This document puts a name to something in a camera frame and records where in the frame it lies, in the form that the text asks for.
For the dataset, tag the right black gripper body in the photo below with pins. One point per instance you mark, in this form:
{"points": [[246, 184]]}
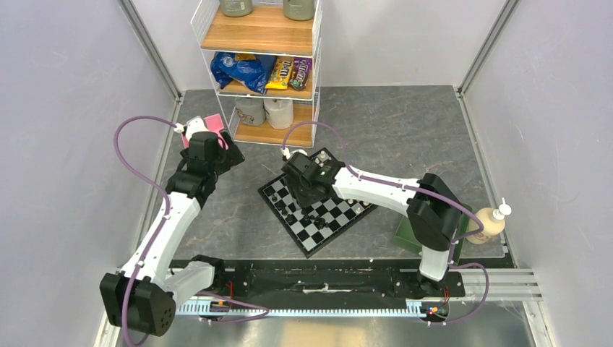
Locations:
{"points": [[301, 191]]}

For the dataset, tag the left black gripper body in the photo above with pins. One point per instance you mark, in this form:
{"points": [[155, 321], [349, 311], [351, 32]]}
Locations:
{"points": [[218, 163]]}

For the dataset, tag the black white chess board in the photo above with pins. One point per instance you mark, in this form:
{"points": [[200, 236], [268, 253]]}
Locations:
{"points": [[342, 214]]}

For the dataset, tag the white wire wooden shelf rack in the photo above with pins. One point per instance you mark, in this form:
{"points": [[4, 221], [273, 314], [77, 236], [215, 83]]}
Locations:
{"points": [[267, 31]]}

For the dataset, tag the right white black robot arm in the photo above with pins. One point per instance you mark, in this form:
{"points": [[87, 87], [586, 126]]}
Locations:
{"points": [[431, 208]]}

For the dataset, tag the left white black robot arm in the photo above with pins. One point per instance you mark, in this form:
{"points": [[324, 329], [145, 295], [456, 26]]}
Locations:
{"points": [[141, 297]]}

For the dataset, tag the white chess pieces corner group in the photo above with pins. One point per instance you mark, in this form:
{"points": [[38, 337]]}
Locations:
{"points": [[334, 179]]}

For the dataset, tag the black chess pieces group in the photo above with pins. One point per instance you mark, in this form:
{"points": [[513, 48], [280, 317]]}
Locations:
{"points": [[285, 207]]}

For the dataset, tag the pink plastic bin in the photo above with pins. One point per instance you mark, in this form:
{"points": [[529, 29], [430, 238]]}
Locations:
{"points": [[215, 124]]}

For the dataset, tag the white toilet paper roll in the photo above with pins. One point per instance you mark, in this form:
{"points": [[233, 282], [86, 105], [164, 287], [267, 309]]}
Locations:
{"points": [[279, 113]]}

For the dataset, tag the blue snack bag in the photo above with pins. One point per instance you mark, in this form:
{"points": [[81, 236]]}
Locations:
{"points": [[251, 70]]}

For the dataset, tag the yellow M&M candy bag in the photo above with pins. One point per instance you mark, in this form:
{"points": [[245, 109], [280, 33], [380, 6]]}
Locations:
{"points": [[281, 73]]}

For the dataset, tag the green plastic tray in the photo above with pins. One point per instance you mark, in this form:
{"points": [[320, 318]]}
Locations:
{"points": [[404, 237]]}

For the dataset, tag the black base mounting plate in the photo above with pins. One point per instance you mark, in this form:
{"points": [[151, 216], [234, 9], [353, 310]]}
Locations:
{"points": [[395, 278]]}

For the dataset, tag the brown M&M candy bag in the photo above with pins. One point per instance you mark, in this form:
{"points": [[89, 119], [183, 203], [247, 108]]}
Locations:
{"points": [[300, 73]]}

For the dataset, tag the left green bottle on shelf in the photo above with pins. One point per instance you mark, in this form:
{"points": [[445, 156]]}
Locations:
{"points": [[236, 8]]}

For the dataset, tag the green bottle on shelf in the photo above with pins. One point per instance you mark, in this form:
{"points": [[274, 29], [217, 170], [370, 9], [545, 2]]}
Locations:
{"points": [[236, 8], [299, 10]]}

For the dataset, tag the right green bottle on shelf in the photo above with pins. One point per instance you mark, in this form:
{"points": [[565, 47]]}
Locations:
{"points": [[299, 10]]}

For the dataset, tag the cream pump lotion bottle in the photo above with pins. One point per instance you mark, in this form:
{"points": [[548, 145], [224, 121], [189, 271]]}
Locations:
{"points": [[493, 220]]}

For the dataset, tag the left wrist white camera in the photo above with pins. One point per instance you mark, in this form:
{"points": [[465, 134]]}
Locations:
{"points": [[193, 126]]}

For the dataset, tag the wrist white camera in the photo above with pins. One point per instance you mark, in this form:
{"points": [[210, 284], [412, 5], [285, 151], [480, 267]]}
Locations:
{"points": [[193, 126], [287, 154]]}

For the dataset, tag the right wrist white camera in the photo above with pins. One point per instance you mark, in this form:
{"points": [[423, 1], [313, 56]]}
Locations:
{"points": [[287, 154]]}

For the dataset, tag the white cable duct strip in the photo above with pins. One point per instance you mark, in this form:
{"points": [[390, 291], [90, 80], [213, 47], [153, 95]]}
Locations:
{"points": [[205, 307]]}

